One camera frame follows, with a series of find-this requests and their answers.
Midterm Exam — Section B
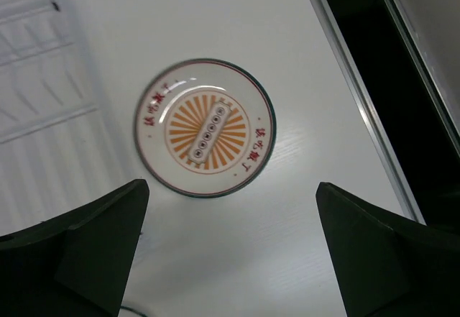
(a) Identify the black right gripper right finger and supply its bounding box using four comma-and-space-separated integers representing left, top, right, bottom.
316, 182, 459, 316

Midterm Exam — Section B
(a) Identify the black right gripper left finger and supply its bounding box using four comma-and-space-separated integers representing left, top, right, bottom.
1, 179, 150, 316

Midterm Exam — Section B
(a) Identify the orange sunburst ceramic plate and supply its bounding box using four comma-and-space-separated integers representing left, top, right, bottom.
133, 58, 277, 198

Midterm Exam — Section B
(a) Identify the white wire dish rack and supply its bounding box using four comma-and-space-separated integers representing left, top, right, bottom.
0, 0, 105, 145

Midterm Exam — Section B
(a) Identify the aluminium table edge rail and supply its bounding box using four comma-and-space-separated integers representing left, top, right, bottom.
310, 0, 426, 225

